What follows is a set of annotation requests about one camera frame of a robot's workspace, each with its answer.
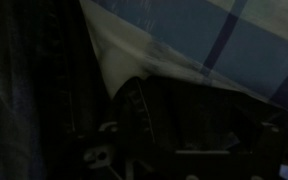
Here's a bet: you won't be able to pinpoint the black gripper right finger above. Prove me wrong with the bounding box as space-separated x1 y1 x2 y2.
232 123 288 180

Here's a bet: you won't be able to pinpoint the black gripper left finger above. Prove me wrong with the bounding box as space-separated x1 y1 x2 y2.
83 121 175 180

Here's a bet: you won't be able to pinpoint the dark blue jeans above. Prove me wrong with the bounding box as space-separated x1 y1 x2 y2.
0 0 288 180

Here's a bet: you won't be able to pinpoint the blue checked duvet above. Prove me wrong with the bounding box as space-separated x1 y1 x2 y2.
78 0 288 129

